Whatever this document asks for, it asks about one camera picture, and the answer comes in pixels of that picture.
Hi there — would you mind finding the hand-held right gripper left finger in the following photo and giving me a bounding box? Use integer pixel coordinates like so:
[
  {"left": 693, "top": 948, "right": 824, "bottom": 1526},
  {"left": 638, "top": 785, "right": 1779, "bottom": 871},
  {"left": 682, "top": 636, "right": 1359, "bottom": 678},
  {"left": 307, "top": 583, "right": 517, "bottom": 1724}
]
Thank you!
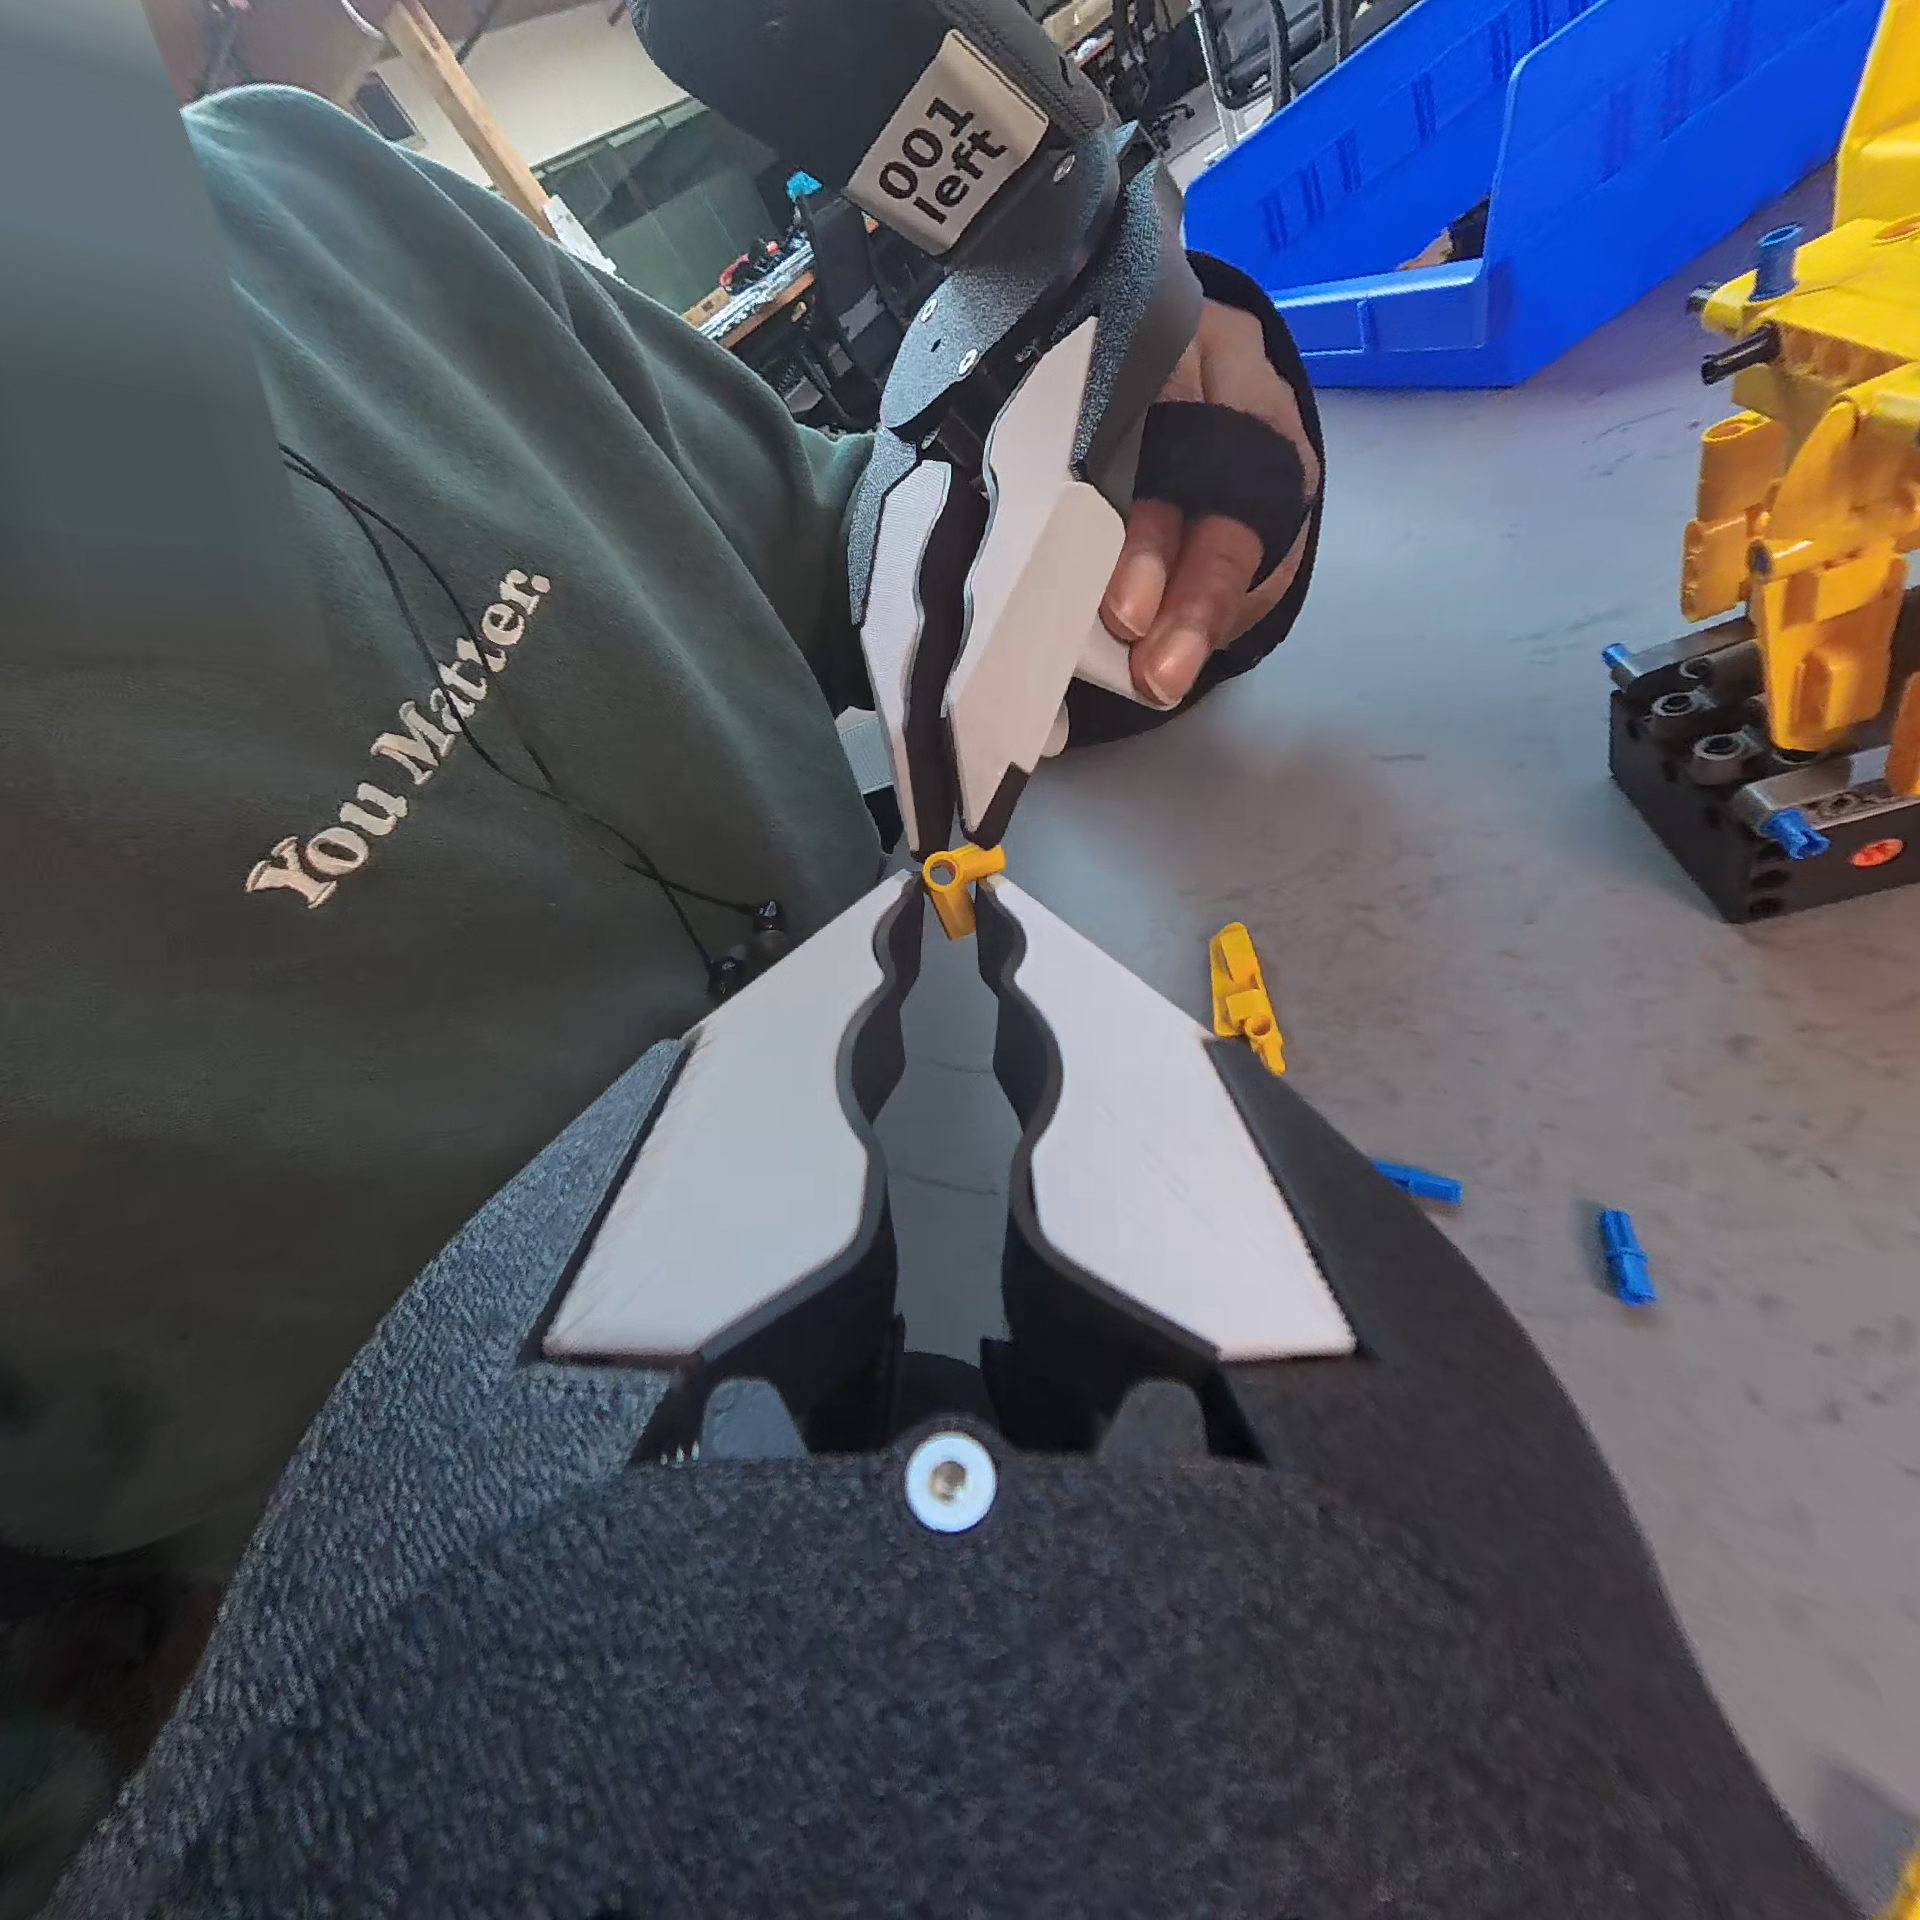
[{"left": 540, "top": 871, "right": 926, "bottom": 1450}]

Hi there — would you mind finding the blue plastic bin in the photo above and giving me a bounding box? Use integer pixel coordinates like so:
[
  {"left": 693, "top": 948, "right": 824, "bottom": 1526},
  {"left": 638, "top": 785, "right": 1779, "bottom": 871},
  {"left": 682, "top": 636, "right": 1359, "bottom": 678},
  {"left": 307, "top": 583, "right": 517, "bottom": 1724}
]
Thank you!
[{"left": 1182, "top": 0, "right": 1887, "bottom": 392}]

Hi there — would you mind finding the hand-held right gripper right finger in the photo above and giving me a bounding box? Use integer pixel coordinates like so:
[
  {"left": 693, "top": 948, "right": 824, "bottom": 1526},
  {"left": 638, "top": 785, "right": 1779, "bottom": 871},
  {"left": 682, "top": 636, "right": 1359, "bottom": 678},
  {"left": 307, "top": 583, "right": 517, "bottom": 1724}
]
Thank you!
[{"left": 970, "top": 876, "right": 1359, "bottom": 1450}]

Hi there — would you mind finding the yellow plastic bin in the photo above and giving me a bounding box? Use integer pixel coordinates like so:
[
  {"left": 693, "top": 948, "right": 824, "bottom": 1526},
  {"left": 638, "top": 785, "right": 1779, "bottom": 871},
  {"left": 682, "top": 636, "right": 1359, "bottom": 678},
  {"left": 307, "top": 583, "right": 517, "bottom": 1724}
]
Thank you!
[{"left": 1828, "top": 0, "right": 1920, "bottom": 234}]

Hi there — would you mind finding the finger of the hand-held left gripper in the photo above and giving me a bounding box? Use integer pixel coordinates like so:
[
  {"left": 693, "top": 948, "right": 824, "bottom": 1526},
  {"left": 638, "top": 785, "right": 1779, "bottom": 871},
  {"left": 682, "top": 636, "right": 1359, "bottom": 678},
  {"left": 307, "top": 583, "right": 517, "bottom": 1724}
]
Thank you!
[
  {"left": 862, "top": 457, "right": 964, "bottom": 866},
  {"left": 947, "top": 320, "right": 1131, "bottom": 846}
]

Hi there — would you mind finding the person's left hand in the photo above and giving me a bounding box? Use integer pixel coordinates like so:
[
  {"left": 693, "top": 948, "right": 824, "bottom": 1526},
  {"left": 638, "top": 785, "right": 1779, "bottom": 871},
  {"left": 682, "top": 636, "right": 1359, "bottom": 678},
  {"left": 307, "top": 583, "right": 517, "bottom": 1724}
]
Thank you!
[{"left": 1099, "top": 275, "right": 1326, "bottom": 711}]

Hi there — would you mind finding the yellow lego vehicle model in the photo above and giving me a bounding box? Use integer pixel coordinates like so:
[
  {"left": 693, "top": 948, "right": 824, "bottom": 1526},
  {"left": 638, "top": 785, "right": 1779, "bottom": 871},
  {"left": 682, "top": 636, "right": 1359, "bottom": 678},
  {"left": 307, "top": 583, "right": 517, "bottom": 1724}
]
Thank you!
[{"left": 1600, "top": 209, "right": 1920, "bottom": 923}]

